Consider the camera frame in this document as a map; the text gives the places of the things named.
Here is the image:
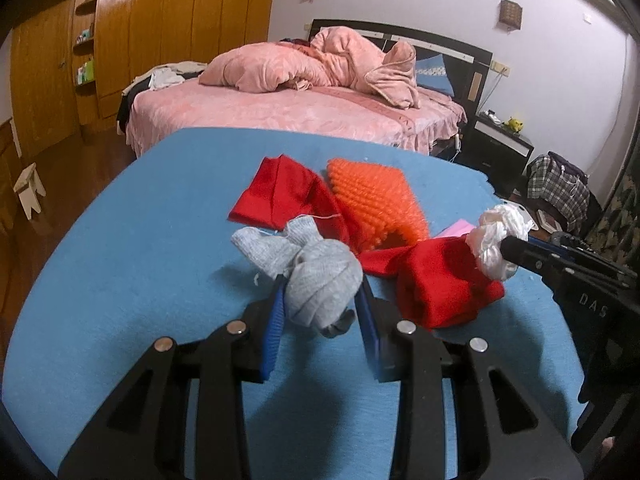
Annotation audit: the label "small wooden stool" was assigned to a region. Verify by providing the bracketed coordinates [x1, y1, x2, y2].
[13, 162, 47, 221]

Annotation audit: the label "dark garment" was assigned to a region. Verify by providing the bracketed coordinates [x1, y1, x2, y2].
[117, 74, 151, 134]

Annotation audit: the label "green bottle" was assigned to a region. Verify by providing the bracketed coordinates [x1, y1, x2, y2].
[74, 57, 96, 86]

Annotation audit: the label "white scale with red centre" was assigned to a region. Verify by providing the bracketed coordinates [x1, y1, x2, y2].
[532, 207, 557, 232]

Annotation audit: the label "bed with dark headboard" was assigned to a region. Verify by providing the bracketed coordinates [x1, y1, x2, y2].
[117, 19, 494, 159]

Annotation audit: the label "large wall lamp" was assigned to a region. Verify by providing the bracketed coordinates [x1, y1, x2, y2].
[499, 0, 521, 29]

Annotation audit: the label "large blue pillow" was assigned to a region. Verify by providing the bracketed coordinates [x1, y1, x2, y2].
[414, 53, 456, 97]

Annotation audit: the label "dark nightstand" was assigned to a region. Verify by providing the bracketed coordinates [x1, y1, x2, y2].
[462, 112, 535, 197]

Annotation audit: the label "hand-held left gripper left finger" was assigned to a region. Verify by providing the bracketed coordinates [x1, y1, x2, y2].
[57, 277, 290, 480]

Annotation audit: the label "pink flat cloth piece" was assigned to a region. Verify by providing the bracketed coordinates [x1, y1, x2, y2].
[434, 219, 474, 239]

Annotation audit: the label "beige garment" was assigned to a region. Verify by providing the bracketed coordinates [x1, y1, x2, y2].
[159, 61, 209, 74]

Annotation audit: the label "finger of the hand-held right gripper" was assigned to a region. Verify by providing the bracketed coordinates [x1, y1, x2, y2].
[525, 232, 631, 279]
[501, 236, 626, 292]

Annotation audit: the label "wooden wardrobe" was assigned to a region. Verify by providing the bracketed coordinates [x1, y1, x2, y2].
[9, 0, 279, 162]

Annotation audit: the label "blue table cloth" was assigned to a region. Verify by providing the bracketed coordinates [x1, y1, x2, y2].
[0, 127, 602, 480]

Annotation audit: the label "dark clothes on plaid bag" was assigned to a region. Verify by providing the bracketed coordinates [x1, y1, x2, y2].
[547, 151, 581, 171]

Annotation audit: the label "dark patterned curtain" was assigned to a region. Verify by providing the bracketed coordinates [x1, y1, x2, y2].
[584, 0, 640, 262]

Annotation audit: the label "red cloth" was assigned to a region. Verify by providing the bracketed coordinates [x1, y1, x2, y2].
[228, 154, 352, 242]
[359, 232, 506, 331]

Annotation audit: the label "white garment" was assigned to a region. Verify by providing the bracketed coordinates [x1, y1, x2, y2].
[148, 67, 184, 92]

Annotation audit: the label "orange foam net sleeve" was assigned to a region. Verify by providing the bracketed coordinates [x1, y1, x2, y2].
[327, 157, 431, 252]

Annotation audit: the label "grey sock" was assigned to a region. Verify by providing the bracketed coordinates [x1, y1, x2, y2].
[231, 215, 364, 339]

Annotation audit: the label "white cloth bundle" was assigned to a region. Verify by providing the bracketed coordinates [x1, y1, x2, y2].
[470, 202, 534, 281]

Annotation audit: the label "pink duvet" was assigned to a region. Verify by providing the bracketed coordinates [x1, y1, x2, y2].
[198, 26, 424, 110]

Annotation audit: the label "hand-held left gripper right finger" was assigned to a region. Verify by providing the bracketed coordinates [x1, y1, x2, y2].
[356, 276, 585, 480]

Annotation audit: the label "plaid bag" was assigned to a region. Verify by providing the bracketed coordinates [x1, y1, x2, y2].
[524, 155, 591, 234]

